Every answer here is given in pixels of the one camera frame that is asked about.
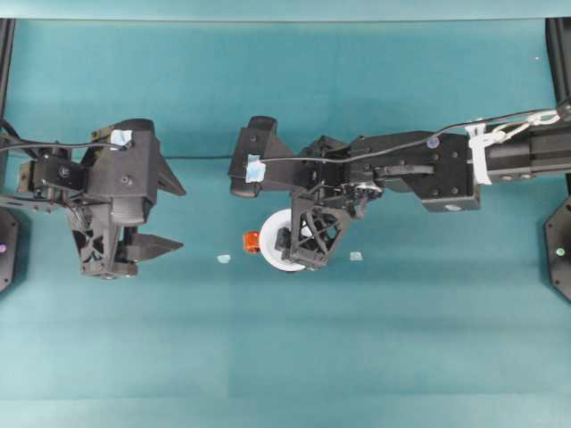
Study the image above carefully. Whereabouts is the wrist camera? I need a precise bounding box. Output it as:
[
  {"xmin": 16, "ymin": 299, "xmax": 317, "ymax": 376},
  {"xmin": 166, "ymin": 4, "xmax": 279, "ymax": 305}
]
[
  {"xmin": 227, "ymin": 115, "xmax": 322, "ymax": 200},
  {"xmin": 84, "ymin": 118, "xmax": 161, "ymax": 226}
]

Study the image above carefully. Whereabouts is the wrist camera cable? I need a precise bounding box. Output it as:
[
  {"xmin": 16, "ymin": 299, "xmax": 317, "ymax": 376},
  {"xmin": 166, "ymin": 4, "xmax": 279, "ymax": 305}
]
[
  {"xmin": 0, "ymin": 133, "xmax": 135, "ymax": 155},
  {"xmin": 261, "ymin": 103, "xmax": 571, "ymax": 164}
]

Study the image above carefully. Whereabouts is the black frame rail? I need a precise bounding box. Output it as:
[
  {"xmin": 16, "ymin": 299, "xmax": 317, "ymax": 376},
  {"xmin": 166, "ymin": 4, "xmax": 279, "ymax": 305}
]
[
  {"xmin": 0, "ymin": 18, "xmax": 17, "ymax": 119},
  {"xmin": 544, "ymin": 18, "xmax": 571, "ymax": 108}
]

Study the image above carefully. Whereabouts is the black cup holder red handle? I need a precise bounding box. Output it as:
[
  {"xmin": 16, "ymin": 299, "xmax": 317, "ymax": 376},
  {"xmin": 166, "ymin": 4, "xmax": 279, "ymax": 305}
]
[{"xmin": 243, "ymin": 230, "xmax": 313, "ymax": 276}]

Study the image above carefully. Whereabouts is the blue-green table cloth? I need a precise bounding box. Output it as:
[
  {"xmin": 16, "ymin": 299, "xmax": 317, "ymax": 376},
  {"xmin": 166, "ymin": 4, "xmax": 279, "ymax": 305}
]
[{"xmin": 0, "ymin": 18, "xmax": 571, "ymax": 428}]

